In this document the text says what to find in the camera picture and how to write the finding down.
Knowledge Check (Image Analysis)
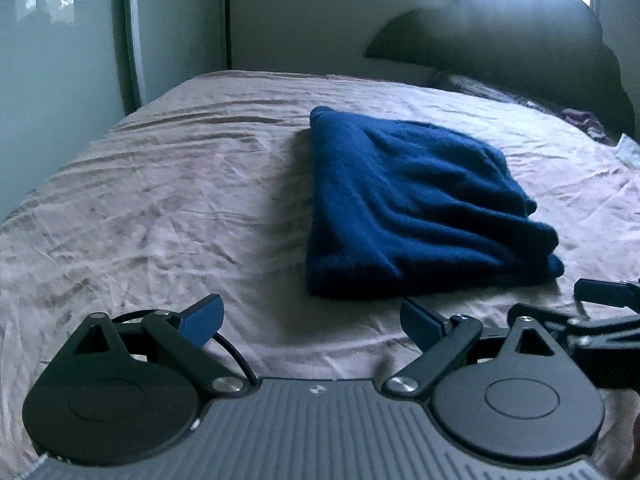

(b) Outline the dark blue knitted garment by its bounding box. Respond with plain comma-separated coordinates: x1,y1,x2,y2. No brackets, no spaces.
306,107,564,301

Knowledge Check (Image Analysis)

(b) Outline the beige wrinkled bed sheet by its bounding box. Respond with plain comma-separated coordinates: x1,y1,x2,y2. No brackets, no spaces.
1,72,639,479

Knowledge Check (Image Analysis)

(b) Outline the purple crumpled cloth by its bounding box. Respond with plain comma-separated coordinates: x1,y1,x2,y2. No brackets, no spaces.
560,108,611,145

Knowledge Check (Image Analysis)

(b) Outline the dark pile of bedding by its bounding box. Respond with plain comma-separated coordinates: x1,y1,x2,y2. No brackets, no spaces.
364,0,636,134

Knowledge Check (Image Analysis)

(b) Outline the frosted sliding wardrobe door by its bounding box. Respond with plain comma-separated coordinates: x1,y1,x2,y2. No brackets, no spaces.
1,0,134,216

